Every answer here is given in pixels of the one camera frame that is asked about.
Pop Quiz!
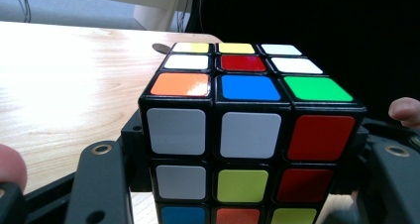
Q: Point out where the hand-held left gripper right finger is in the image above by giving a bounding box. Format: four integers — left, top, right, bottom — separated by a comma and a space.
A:
330, 124, 370, 196

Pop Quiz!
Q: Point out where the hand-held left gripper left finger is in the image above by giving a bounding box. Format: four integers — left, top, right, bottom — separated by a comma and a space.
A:
120, 109, 157, 193

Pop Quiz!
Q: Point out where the multicoloured puzzle cube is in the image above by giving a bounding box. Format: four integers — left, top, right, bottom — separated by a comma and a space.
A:
138, 41, 368, 224

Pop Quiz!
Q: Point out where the black round table grommet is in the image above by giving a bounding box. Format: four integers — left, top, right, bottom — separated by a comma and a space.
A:
151, 42, 173, 56

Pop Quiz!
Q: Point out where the hanging black cable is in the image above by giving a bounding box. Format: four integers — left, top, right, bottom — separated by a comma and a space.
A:
10, 0, 33, 24

